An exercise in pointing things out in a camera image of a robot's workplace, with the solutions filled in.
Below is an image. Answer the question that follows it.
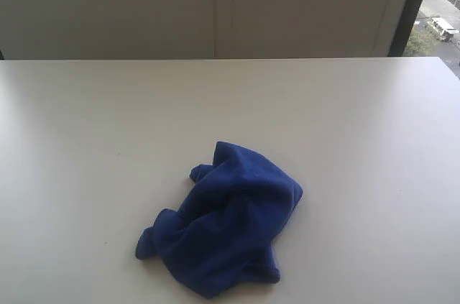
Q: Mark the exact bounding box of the blue microfiber towel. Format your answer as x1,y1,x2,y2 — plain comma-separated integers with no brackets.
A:
135,142,303,298

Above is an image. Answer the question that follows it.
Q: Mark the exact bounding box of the white bus outside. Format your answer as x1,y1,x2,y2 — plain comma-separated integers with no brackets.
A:
425,17,459,42

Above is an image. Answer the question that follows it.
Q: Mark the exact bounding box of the dark window frame post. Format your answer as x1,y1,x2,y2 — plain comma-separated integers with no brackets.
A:
387,0,422,57

